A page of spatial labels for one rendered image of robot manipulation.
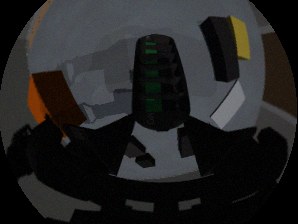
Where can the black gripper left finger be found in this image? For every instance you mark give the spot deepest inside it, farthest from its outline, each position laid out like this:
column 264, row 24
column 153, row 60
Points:
column 108, row 142

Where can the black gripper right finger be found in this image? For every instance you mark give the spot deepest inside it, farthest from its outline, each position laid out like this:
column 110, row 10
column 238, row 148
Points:
column 211, row 145

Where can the yellow rectangular block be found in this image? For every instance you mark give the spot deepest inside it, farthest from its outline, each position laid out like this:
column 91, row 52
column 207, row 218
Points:
column 238, row 30

